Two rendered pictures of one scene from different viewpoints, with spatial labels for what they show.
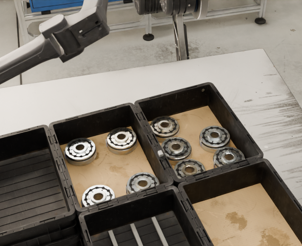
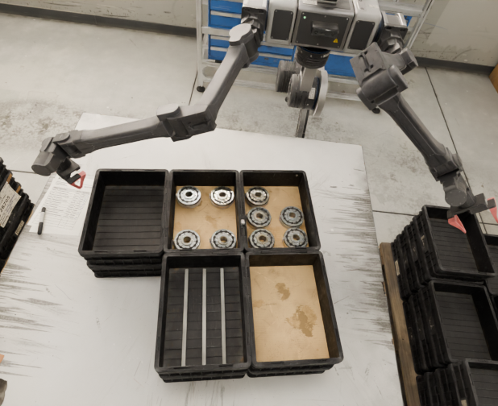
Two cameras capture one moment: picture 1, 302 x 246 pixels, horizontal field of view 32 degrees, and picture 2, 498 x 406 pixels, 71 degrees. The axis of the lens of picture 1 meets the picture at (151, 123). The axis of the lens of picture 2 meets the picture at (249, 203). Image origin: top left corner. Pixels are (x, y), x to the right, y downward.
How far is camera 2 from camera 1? 43 cm
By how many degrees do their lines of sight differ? 12
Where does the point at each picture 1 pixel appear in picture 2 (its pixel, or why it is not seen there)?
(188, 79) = (295, 155)
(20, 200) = (132, 222)
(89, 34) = (197, 127)
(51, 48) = (163, 130)
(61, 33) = (172, 121)
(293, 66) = (387, 154)
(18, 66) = (134, 135)
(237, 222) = (282, 292)
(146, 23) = not seen: hidden behind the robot
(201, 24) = (331, 101)
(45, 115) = (180, 153)
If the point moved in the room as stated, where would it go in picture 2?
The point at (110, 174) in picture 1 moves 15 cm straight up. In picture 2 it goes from (204, 221) to (204, 201)
